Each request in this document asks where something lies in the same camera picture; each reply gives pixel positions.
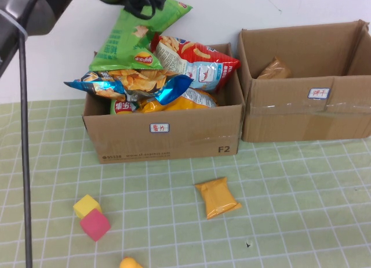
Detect white label with red writing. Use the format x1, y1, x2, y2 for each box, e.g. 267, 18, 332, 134
149, 122, 170, 134
307, 87, 330, 100

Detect brown biscuit packet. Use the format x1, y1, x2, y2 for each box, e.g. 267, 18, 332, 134
256, 56, 292, 79

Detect white zip tie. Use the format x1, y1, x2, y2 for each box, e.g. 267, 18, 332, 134
14, 21, 29, 40

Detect yellow foam cube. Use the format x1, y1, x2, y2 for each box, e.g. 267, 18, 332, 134
72, 194, 102, 221

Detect large green Lay's chip bag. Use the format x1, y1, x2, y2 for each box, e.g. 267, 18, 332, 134
88, 0, 194, 72

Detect small green Lay's bag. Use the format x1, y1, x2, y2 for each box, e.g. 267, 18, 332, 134
109, 99, 139, 115

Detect yellow chip bag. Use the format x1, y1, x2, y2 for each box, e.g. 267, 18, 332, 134
136, 87, 219, 114

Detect red fries snack bag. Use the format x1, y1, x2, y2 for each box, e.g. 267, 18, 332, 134
150, 34, 242, 94

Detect cardboard box with clear tape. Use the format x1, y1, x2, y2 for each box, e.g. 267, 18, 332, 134
237, 19, 371, 143

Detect blue potato chip bag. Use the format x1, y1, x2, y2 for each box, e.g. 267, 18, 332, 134
63, 69, 194, 104

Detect cardboard box with F2 print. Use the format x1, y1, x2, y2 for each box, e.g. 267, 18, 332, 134
82, 43, 246, 164

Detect yellow snack packet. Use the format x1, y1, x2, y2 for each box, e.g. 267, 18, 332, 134
194, 177, 242, 220

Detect green checkered tablecloth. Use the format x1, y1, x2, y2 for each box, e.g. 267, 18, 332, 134
0, 99, 371, 268

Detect pink foam cube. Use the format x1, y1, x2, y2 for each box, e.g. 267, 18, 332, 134
79, 208, 112, 242

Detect yellow rubber toy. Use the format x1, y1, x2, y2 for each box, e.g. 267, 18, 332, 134
119, 256, 144, 268

